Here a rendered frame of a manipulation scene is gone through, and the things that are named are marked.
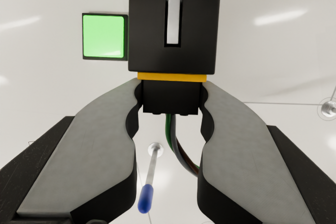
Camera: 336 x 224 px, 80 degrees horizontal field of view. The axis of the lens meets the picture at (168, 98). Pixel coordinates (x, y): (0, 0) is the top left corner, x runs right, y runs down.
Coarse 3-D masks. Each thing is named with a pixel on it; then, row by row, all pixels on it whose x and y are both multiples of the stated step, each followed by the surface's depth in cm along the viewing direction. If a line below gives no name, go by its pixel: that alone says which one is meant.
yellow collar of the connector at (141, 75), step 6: (138, 72) 10; (144, 72) 10; (150, 72) 10; (156, 72) 10; (138, 78) 10; (144, 78) 10; (150, 78) 10; (156, 78) 10; (162, 78) 10; (168, 78) 10; (174, 78) 10; (180, 78) 10; (186, 78) 10; (192, 78) 10; (198, 78) 10; (204, 78) 10
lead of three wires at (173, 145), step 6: (168, 114) 12; (174, 114) 12; (168, 120) 12; (174, 120) 12; (168, 126) 12; (174, 126) 12; (168, 132) 12; (174, 132) 12; (168, 138) 12; (174, 138) 12; (168, 144) 12; (174, 144) 12; (174, 150) 12; (180, 150) 12; (180, 156) 12; (186, 156) 12; (180, 162) 12; (186, 162) 12; (192, 162) 12; (186, 168) 12; (192, 168) 12; (198, 168) 12; (192, 174) 12
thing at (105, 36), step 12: (84, 24) 17; (96, 24) 17; (108, 24) 17; (120, 24) 17; (84, 36) 17; (96, 36) 17; (108, 36) 17; (120, 36) 17; (84, 48) 17; (96, 48) 17; (108, 48) 17; (120, 48) 17; (120, 60) 18
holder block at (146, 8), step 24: (144, 0) 9; (192, 0) 9; (216, 0) 9; (144, 24) 9; (192, 24) 9; (216, 24) 9; (144, 48) 10; (168, 48) 9; (192, 48) 9; (168, 72) 10; (192, 72) 10
